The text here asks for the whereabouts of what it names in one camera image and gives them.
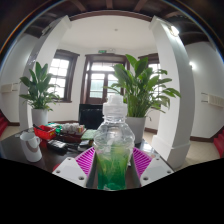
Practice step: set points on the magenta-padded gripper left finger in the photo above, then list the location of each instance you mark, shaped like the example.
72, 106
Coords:
70, 170

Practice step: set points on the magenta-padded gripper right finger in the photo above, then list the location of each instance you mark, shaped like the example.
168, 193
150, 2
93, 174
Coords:
155, 170

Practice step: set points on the clear bottle with green drink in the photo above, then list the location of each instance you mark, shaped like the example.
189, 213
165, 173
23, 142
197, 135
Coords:
113, 160

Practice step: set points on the black handheld device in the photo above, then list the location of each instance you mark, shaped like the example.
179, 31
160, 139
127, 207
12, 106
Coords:
57, 145

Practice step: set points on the box of snack packets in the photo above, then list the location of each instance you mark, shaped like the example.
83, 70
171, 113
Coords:
71, 131

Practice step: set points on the green book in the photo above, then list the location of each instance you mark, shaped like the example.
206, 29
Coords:
89, 134

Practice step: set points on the white ceramic mug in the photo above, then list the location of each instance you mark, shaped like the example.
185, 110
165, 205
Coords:
31, 148

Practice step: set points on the red plastic box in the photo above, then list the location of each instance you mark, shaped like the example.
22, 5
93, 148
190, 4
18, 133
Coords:
45, 132

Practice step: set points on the green plastic tray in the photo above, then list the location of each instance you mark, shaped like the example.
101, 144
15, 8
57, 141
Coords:
55, 125

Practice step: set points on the small potted plant, white pot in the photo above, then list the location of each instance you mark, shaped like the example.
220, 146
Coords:
40, 116

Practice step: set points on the red carpeted staircase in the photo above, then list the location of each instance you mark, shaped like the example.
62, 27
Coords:
2, 123
220, 143

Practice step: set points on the large potted plant, white pot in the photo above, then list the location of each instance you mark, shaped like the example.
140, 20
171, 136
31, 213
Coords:
143, 90

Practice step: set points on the dark wooden glazed door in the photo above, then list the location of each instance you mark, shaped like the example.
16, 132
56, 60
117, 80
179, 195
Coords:
98, 83

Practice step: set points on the dark-framed window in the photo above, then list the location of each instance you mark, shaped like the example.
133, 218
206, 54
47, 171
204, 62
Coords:
60, 76
155, 68

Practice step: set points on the green exit sign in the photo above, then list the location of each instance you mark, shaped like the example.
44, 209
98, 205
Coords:
103, 51

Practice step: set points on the bright ceiling lamp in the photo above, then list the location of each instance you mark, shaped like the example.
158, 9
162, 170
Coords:
174, 30

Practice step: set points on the white wall radiator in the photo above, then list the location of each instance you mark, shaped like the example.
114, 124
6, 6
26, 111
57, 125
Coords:
215, 100
8, 88

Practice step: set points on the wall lamp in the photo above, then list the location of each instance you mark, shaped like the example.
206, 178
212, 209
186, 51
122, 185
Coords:
192, 65

